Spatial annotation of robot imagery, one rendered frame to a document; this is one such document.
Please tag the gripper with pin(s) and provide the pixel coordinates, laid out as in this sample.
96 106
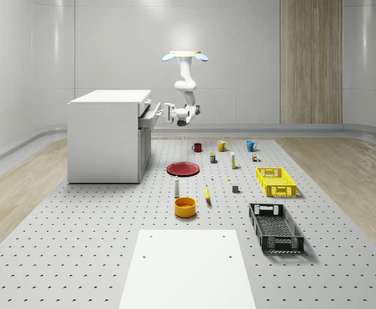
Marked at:
169 113

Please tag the blue mug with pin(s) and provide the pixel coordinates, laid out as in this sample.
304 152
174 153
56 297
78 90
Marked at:
250 146

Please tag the white cabinet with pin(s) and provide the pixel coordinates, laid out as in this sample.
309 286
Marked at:
104 145

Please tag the yellow bowl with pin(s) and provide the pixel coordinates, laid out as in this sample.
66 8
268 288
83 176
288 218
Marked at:
184 210

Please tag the puzzle cube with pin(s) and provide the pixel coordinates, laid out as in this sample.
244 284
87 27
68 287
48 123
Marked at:
256 157

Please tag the small white bottle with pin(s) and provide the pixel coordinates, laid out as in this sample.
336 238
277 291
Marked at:
176 188

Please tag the red mug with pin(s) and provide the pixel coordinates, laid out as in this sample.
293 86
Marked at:
197 148

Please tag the grey cube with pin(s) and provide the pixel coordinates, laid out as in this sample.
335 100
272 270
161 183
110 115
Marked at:
235 189

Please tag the yellow mug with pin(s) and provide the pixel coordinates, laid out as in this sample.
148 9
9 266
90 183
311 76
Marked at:
221 146

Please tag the dark grey basket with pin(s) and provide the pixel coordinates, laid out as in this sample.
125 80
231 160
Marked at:
279 243

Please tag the yellow basket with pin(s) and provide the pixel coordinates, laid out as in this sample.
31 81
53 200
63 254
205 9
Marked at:
279 190

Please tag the white drawer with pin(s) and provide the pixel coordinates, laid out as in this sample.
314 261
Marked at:
149 118

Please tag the banana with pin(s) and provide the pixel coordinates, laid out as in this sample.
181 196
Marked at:
207 194

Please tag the white board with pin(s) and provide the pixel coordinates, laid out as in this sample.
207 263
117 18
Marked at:
184 273

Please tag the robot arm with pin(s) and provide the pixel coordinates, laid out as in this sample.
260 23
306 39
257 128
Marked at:
184 72

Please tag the red plate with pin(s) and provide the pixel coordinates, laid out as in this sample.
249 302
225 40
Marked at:
183 169

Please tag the yellow and white box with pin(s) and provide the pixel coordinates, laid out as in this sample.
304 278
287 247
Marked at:
232 161

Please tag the flat-sided can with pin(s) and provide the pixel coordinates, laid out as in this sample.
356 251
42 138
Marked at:
212 158

